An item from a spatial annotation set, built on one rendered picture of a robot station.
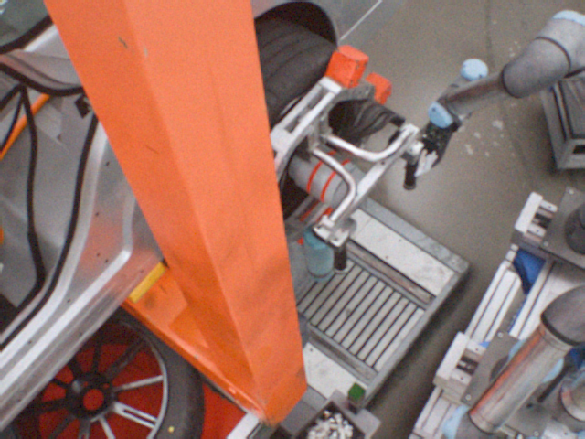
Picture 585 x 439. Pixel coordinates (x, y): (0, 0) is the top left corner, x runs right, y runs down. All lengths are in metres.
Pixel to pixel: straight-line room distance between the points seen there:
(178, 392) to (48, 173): 0.75
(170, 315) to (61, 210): 0.45
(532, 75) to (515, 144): 1.47
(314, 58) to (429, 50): 1.59
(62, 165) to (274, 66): 0.63
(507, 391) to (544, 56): 0.79
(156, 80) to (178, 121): 0.09
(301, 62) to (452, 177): 1.34
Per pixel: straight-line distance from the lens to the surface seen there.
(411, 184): 2.29
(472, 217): 3.15
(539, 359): 1.53
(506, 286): 2.79
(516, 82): 1.93
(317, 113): 2.00
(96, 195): 1.87
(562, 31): 1.96
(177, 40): 0.81
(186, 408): 2.36
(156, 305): 2.28
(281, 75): 2.01
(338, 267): 2.15
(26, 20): 1.48
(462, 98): 2.11
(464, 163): 3.27
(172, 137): 0.89
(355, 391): 2.16
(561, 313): 1.48
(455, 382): 2.09
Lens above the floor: 2.75
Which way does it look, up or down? 62 degrees down
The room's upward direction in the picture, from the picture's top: 7 degrees counter-clockwise
